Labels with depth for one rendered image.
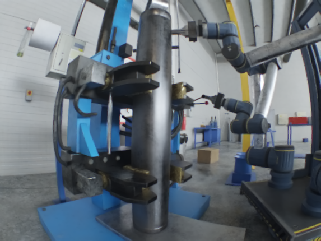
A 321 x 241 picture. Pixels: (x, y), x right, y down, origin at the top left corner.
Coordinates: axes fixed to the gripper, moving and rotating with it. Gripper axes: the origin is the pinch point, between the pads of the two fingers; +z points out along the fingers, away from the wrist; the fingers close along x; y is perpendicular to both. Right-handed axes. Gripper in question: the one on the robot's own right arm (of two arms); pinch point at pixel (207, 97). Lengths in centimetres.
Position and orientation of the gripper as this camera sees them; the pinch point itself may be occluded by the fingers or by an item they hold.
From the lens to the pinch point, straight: 132.5
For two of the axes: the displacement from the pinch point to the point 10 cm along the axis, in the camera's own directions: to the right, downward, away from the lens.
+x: -3.0, 9.4, 1.3
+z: -7.7, -3.2, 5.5
